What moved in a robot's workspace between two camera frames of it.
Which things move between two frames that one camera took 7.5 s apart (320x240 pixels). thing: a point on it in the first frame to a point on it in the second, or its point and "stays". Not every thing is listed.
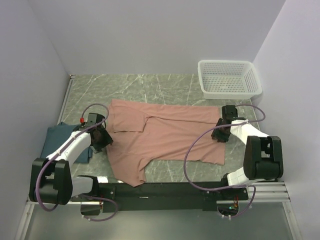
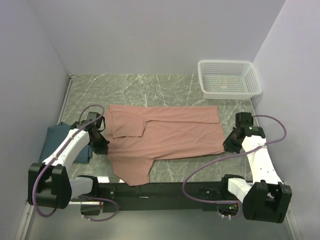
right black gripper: (222, 138) to (228, 145)
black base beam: (168, 196) stays
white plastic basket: (229, 79) stays
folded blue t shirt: (55, 134) stays
